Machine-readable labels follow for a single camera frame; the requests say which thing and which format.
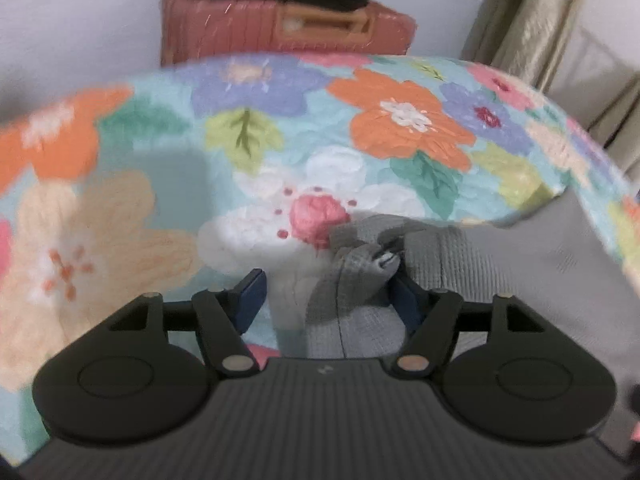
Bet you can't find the grey knit garment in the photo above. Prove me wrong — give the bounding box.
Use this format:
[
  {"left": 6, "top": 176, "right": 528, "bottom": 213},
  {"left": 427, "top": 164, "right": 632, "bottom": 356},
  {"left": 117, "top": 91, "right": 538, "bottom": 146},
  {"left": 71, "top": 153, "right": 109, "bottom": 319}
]
[{"left": 304, "top": 187, "right": 640, "bottom": 361}]

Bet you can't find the red ribbed suitcase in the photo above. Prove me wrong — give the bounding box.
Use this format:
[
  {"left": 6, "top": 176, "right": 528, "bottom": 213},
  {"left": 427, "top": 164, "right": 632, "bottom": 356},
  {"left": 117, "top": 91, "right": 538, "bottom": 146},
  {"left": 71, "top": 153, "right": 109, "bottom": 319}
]
[{"left": 160, "top": 0, "right": 417, "bottom": 68}]

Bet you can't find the beige curtain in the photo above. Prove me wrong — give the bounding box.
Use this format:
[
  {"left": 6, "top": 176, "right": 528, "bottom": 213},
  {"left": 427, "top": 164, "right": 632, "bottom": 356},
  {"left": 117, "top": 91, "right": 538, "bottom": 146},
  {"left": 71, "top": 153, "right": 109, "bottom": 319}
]
[{"left": 460, "top": 0, "right": 593, "bottom": 98}]

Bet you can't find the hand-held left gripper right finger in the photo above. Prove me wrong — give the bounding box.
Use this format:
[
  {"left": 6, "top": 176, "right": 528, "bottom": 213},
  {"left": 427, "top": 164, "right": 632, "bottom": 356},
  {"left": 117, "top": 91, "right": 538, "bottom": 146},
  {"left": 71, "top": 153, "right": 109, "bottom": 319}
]
[{"left": 387, "top": 277, "right": 547, "bottom": 380}]

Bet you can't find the floral printed blanket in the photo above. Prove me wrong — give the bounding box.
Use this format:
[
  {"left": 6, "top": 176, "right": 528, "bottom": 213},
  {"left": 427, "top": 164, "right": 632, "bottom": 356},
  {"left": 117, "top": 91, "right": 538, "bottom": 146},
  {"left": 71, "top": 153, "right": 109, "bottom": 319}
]
[{"left": 0, "top": 52, "right": 640, "bottom": 468}]

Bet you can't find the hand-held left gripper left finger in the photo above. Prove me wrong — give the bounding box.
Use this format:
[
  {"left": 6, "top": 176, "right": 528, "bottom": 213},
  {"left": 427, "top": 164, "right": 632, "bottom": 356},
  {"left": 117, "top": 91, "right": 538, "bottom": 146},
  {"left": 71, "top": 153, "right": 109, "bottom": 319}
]
[{"left": 107, "top": 268, "right": 268, "bottom": 379}]

